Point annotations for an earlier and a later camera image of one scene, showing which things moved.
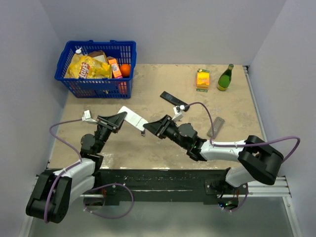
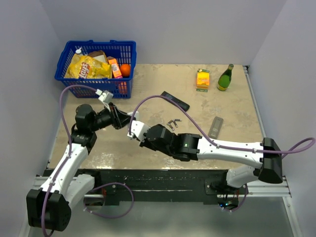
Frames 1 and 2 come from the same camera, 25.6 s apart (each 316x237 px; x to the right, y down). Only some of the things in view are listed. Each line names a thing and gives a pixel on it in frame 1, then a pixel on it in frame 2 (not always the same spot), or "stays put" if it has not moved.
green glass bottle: [224, 79] stays put
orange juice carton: [116, 72] stays put
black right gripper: [159, 128] to [145, 143]
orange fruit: [125, 69] stays put
